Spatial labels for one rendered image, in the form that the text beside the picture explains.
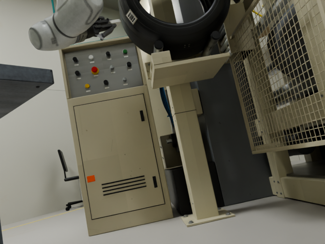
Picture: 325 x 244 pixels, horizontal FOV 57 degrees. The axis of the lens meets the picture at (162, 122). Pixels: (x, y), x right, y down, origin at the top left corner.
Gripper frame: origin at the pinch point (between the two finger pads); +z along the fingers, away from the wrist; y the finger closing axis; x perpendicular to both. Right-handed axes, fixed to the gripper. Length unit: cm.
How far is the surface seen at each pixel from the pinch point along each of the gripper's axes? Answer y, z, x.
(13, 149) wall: -79, 88, -315
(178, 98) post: 39, 39, -27
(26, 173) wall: -45, 87, -327
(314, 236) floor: 113, -14, 12
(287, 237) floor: 109, -14, 4
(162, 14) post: -7, 60, -9
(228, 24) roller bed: 26, 72, 12
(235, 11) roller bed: 22, 79, 18
